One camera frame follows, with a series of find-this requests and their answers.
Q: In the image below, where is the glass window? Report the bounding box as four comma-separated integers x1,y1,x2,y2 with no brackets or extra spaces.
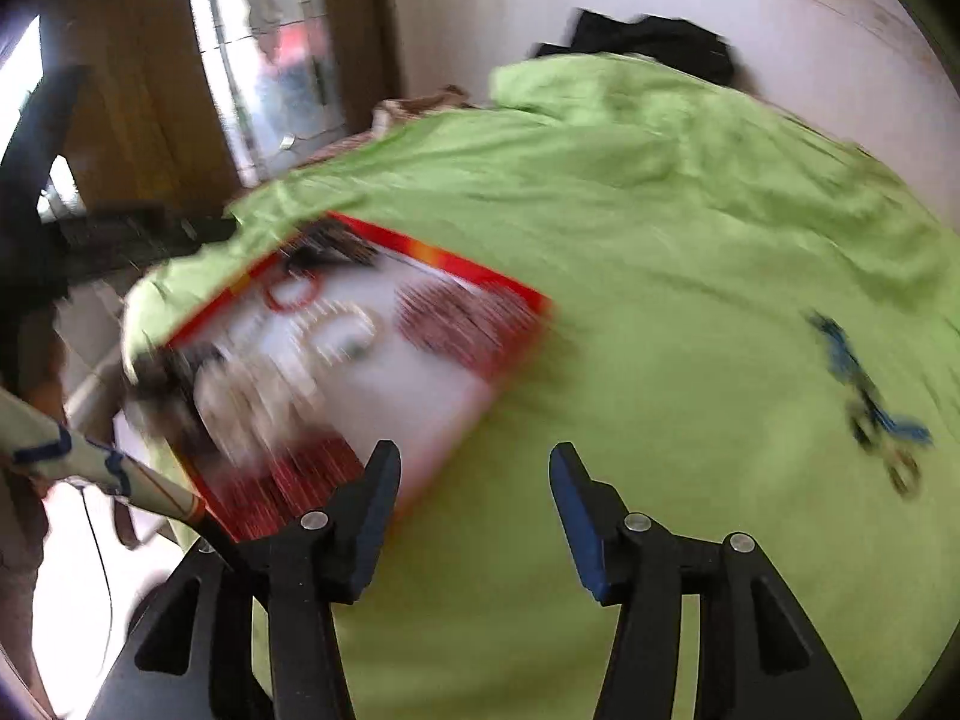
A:
184,0,353,188

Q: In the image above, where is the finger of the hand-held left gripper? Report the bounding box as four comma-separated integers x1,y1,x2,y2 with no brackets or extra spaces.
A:
45,199,241,275

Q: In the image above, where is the red ring bracelet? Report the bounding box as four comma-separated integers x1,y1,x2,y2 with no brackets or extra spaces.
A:
264,274,323,314

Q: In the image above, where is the patterned sleeve arm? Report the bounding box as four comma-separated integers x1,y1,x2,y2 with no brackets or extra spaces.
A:
0,390,207,526

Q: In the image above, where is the black cloth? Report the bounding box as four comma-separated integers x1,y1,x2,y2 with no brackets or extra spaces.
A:
529,7,740,87

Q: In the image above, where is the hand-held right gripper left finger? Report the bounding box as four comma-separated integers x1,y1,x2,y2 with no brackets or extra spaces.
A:
86,439,404,720

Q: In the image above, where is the pearl bracelet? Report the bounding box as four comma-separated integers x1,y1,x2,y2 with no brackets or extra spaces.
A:
304,300,380,368

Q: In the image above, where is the brown patterned blanket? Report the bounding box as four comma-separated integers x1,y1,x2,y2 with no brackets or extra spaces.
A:
300,86,488,166

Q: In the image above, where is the wooden door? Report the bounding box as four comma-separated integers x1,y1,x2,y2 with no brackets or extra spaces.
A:
45,0,241,218

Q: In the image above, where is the green bed sheet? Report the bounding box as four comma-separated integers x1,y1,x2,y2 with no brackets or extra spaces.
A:
120,52,960,720

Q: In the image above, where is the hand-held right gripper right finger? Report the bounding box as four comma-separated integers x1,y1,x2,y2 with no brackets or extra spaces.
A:
549,442,863,720

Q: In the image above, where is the red and white box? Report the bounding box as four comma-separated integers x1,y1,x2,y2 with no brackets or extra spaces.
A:
161,211,554,545

